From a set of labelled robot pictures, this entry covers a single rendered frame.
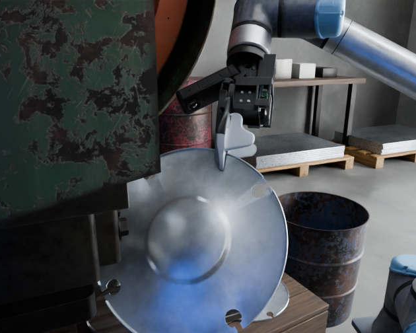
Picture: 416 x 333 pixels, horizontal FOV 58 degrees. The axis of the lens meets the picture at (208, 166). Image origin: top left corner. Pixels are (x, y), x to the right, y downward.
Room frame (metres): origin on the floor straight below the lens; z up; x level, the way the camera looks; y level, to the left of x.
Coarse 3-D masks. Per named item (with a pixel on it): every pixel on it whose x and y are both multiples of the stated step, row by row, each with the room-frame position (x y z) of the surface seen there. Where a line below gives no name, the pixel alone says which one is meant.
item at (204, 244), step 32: (160, 160) 0.58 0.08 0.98; (192, 160) 0.57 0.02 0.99; (128, 192) 0.56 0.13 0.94; (160, 192) 0.54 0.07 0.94; (192, 192) 0.53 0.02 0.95; (224, 192) 0.52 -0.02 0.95; (128, 224) 0.52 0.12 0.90; (160, 224) 0.50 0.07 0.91; (192, 224) 0.49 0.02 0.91; (224, 224) 0.49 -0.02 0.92; (256, 224) 0.48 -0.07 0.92; (128, 256) 0.49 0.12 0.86; (160, 256) 0.47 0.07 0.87; (192, 256) 0.46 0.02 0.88; (224, 256) 0.46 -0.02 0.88; (256, 256) 0.45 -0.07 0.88; (128, 288) 0.46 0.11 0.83; (160, 288) 0.45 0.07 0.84; (192, 288) 0.44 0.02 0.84; (224, 288) 0.43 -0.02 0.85; (256, 288) 0.43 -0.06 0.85; (128, 320) 0.43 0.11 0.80; (160, 320) 0.42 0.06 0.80; (192, 320) 0.41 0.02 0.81; (224, 320) 0.41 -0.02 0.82
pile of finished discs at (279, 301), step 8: (280, 288) 1.12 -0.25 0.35; (280, 296) 1.08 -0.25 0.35; (288, 296) 1.07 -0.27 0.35; (272, 304) 1.03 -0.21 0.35; (280, 304) 1.03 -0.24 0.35; (264, 312) 1.00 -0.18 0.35; (272, 312) 1.00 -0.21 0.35; (280, 312) 0.99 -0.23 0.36; (240, 320) 0.95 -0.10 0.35; (256, 320) 0.95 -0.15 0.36
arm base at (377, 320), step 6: (384, 306) 0.78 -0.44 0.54; (384, 312) 0.77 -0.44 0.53; (378, 318) 0.79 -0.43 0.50; (384, 318) 0.77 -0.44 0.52; (390, 318) 0.75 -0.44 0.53; (396, 318) 0.74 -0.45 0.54; (372, 324) 0.80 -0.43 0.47; (378, 324) 0.77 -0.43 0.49; (384, 324) 0.76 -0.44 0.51; (390, 324) 0.75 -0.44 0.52; (396, 324) 0.73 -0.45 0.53; (372, 330) 0.79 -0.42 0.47; (378, 330) 0.76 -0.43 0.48; (384, 330) 0.75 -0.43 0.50; (390, 330) 0.74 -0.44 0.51; (396, 330) 0.73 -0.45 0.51
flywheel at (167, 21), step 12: (156, 0) 0.84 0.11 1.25; (168, 0) 0.85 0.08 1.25; (180, 0) 0.86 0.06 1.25; (156, 12) 0.84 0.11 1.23; (168, 12) 0.85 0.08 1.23; (180, 12) 0.86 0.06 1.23; (156, 24) 0.83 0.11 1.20; (168, 24) 0.85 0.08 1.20; (180, 24) 0.86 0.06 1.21; (156, 36) 0.83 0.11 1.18; (168, 36) 0.84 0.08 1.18; (156, 48) 0.83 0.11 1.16; (168, 48) 0.84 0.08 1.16; (156, 60) 0.83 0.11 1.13
